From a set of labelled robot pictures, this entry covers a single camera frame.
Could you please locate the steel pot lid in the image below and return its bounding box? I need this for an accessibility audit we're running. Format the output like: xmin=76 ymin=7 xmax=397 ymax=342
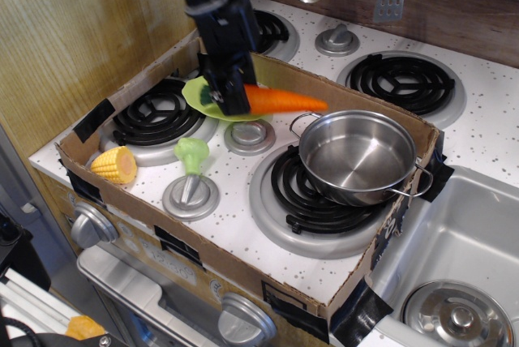
xmin=401 ymin=281 xmax=515 ymax=346

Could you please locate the orange toy carrot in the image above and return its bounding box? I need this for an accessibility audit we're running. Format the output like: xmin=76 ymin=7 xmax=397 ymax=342
xmin=245 ymin=84 xmax=328 ymax=115

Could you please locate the silver oven knob right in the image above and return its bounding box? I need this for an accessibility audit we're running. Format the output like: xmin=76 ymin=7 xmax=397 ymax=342
xmin=218 ymin=293 xmax=277 ymax=347

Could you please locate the silver stovetop knob middle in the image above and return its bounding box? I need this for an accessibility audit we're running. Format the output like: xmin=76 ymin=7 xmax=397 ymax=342
xmin=224 ymin=119 xmax=276 ymax=156

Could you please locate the silver oven knob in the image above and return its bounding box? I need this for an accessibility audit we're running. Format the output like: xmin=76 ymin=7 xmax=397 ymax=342
xmin=218 ymin=293 xmax=277 ymax=347
xmin=71 ymin=201 xmax=119 ymax=249

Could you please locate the brown cardboard fence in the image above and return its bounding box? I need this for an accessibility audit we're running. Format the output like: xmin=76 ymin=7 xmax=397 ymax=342
xmin=55 ymin=36 xmax=455 ymax=344

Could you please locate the back right black burner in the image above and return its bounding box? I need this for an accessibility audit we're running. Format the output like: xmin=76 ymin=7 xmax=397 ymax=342
xmin=344 ymin=53 xmax=456 ymax=115

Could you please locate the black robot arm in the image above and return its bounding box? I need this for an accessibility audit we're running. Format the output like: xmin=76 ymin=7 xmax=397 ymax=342
xmin=185 ymin=0 xmax=260 ymax=116

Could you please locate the silver oven door handle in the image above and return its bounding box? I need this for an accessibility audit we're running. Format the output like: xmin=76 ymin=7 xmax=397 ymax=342
xmin=77 ymin=246 xmax=215 ymax=346

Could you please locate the front left black burner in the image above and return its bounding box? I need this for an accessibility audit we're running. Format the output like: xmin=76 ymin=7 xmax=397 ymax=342
xmin=112 ymin=79 xmax=205 ymax=147

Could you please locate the stainless steel sink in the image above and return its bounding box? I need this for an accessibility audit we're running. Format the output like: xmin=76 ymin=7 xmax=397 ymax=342
xmin=330 ymin=167 xmax=518 ymax=346

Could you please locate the stainless steel pot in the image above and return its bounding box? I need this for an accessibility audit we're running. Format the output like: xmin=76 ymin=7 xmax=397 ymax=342
xmin=290 ymin=109 xmax=434 ymax=207

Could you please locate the silver oven knob left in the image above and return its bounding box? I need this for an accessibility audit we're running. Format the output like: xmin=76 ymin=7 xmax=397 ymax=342
xmin=71 ymin=201 xmax=119 ymax=249

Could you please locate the front right black burner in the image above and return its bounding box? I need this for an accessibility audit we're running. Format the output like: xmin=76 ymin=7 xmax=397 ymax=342
xmin=270 ymin=145 xmax=386 ymax=234

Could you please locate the silver stovetop knob front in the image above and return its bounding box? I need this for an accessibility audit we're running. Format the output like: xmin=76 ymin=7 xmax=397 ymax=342
xmin=162 ymin=174 xmax=220 ymax=221

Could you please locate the silver stovetop knob back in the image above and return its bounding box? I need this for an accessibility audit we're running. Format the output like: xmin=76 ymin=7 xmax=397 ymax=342
xmin=315 ymin=24 xmax=360 ymax=57

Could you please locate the black cable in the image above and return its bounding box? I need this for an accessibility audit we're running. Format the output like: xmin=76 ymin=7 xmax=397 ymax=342
xmin=0 ymin=316 xmax=40 ymax=347

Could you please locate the light green plastic plate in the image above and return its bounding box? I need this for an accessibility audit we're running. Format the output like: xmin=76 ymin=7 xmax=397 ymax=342
xmin=182 ymin=77 xmax=273 ymax=122

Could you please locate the yellow toy corn cob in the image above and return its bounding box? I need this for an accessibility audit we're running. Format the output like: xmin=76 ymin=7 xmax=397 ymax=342
xmin=90 ymin=146 xmax=137 ymax=184

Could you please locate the green toy broccoli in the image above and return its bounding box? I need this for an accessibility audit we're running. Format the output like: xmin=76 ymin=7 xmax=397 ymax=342
xmin=174 ymin=137 xmax=209 ymax=175

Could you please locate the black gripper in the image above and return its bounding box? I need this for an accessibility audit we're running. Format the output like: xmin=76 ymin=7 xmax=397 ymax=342
xmin=193 ymin=0 xmax=260 ymax=116

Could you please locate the silver stovetop knob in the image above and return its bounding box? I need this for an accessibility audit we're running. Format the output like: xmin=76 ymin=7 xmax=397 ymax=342
xmin=224 ymin=119 xmax=276 ymax=156
xmin=315 ymin=24 xmax=360 ymax=57
xmin=162 ymin=174 xmax=220 ymax=221

